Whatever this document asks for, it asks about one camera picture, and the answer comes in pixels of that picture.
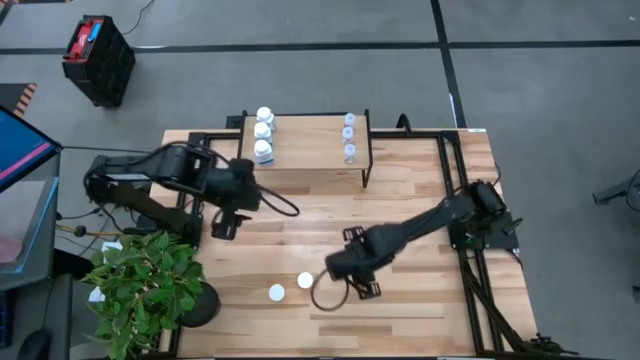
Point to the wooden shelf black frame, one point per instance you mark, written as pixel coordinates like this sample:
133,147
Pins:
310,142

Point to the white melatonin bottle blue label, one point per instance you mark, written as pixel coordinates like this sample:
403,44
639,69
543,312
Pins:
265,115
263,132
263,151

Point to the green leafy plant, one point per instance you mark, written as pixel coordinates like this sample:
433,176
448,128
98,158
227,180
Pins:
145,285

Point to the clear plastic bottle white cap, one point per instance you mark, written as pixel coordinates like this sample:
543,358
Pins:
350,152
348,134
350,119

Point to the black computer mouse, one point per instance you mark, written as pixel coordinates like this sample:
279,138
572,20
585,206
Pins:
34,346

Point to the gray chair base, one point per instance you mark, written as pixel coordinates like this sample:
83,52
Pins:
617,190

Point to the black plant pot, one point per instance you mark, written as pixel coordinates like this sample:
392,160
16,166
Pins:
205,307

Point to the blue screen monitor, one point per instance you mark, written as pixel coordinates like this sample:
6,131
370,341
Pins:
22,145

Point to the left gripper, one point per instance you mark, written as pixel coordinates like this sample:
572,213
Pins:
242,187

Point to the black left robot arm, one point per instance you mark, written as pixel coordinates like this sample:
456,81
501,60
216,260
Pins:
165,170

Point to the black crate with red tools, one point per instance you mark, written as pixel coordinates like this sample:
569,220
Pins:
100,60

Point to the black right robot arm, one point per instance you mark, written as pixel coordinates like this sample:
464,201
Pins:
450,210

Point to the black aluminium table frame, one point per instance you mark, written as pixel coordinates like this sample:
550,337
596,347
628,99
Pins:
425,134

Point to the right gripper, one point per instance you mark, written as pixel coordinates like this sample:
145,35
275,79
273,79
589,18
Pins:
360,255

